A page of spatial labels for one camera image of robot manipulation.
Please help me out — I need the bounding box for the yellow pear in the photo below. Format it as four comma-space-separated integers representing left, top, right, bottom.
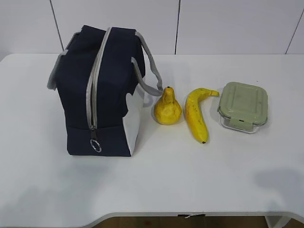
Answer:
153, 86, 182, 125

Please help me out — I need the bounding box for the yellow banana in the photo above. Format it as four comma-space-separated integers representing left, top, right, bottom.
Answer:
184, 88, 219, 144

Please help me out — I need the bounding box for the navy insulated lunch bag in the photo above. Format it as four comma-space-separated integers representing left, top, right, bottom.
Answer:
47, 25, 163, 157

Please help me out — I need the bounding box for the glass container green lid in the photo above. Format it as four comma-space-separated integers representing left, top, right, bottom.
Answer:
218, 82, 268, 134

